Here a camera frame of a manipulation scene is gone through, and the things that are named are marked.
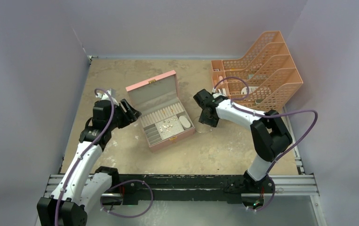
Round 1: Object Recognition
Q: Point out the silver bangle bracelet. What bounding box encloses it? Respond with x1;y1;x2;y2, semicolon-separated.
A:
193;116;214;135

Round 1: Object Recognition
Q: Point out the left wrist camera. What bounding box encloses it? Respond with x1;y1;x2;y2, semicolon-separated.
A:
95;88;119;105

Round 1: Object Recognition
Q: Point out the white label card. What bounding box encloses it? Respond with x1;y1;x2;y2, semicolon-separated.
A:
241;86;258;95

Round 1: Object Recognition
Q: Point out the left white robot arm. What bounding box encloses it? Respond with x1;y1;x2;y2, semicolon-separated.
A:
37;99;142;226

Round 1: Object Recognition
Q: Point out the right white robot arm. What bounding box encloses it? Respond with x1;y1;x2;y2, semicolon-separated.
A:
193;89;293;192

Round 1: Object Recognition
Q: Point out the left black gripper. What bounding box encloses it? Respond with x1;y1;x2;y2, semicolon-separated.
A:
107;99;140;130

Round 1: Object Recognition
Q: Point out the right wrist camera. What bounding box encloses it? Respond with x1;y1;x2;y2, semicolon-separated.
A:
212;92;226;98

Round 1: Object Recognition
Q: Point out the orange mesh file organizer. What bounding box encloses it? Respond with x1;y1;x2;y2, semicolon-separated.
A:
211;31;303;111

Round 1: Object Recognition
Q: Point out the cream oval watch pillow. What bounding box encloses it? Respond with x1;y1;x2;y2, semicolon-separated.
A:
178;115;191;129

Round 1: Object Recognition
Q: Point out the pink jewelry box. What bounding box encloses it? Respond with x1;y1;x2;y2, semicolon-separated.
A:
126;70;195;152

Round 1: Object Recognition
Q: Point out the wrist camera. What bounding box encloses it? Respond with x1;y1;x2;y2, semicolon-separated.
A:
212;92;226;98
95;88;119;105

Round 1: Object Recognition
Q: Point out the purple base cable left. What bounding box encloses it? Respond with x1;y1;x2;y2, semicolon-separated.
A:
100;179;154;218

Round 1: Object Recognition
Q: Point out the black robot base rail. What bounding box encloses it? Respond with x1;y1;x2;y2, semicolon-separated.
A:
96;166;274;208

